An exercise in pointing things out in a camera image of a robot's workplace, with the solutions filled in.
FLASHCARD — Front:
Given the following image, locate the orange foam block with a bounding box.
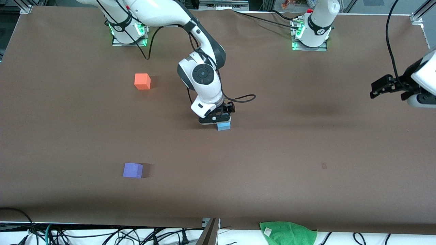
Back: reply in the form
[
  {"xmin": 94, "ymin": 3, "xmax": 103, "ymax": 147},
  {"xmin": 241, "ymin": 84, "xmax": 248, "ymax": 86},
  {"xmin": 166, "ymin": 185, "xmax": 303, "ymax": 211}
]
[{"xmin": 134, "ymin": 73, "xmax": 151, "ymax": 90}]

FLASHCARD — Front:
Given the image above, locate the purple foam block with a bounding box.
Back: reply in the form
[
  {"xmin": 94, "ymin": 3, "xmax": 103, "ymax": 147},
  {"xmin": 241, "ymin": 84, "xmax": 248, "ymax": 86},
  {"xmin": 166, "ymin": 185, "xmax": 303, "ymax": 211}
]
[{"xmin": 123, "ymin": 163, "xmax": 143, "ymax": 179}]

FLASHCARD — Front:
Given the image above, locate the brown table cover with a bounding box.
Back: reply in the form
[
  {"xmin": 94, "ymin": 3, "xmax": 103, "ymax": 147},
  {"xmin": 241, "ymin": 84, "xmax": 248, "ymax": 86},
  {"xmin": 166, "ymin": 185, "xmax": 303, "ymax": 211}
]
[{"xmin": 0, "ymin": 5, "xmax": 436, "ymax": 235}]

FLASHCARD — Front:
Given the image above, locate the grey metal device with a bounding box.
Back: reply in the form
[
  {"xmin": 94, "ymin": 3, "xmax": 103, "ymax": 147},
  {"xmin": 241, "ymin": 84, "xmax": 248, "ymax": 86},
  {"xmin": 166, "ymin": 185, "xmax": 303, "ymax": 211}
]
[{"xmin": 199, "ymin": 0, "xmax": 249, "ymax": 11}]

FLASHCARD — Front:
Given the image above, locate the green towel cloth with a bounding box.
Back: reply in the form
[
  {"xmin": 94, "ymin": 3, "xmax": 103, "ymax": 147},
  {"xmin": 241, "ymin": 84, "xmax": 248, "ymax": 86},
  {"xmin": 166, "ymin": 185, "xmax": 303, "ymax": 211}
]
[{"xmin": 259, "ymin": 222, "xmax": 318, "ymax": 245}]

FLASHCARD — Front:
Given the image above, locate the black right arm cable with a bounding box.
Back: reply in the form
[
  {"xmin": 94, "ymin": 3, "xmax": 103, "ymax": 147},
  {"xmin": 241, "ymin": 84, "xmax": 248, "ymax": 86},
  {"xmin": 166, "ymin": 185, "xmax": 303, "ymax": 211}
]
[{"xmin": 95, "ymin": 0, "xmax": 256, "ymax": 104}]

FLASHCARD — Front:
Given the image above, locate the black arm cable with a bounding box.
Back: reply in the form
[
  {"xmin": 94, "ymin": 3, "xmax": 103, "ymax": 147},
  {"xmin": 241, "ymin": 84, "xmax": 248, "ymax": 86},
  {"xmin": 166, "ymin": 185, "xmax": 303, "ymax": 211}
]
[
  {"xmin": 385, "ymin": 0, "xmax": 409, "ymax": 90},
  {"xmin": 95, "ymin": 0, "xmax": 256, "ymax": 104}
]

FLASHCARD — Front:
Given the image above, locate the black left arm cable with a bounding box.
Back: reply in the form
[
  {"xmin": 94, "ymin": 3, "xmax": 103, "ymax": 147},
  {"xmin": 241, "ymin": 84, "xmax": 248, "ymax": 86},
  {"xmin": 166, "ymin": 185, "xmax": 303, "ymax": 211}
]
[{"xmin": 385, "ymin": 0, "xmax": 409, "ymax": 90}]

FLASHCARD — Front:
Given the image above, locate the aluminium frame corner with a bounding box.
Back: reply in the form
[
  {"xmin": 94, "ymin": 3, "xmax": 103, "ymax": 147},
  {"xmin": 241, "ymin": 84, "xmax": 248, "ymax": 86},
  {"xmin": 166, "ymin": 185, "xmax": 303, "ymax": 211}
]
[
  {"xmin": 13, "ymin": 0, "xmax": 33, "ymax": 14},
  {"xmin": 410, "ymin": 0, "xmax": 431, "ymax": 25}
]

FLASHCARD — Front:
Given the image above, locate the long black table cable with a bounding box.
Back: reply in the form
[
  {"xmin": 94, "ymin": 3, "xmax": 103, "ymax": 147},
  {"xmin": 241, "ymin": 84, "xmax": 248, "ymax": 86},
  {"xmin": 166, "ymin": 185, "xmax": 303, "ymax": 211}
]
[{"xmin": 233, "ymin": 10, "xmax": 301, "ymax": 28}]

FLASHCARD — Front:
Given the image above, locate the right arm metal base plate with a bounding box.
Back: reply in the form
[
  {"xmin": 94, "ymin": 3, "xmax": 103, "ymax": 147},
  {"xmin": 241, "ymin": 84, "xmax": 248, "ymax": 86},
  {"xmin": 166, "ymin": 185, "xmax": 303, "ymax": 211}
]
[{"xmin": 112, "ymin": 15, "xmax": 148, "ymax": 47}]

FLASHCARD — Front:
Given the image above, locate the tangled black cable with plug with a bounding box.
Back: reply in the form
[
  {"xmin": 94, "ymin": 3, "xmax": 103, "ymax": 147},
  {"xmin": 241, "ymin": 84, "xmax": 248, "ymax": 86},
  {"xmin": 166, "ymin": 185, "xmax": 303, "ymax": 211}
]
[{"xmin": 51, "ymin": 226, "xmax": 192, "ymax": 245}]

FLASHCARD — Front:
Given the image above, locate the thick black cable loop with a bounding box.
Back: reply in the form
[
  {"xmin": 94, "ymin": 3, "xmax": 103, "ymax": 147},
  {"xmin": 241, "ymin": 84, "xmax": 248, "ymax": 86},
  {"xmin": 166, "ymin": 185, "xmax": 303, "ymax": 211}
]
[{"xmin": 0, "ymin": 207, "xmax": 38, "ymax": 245}]

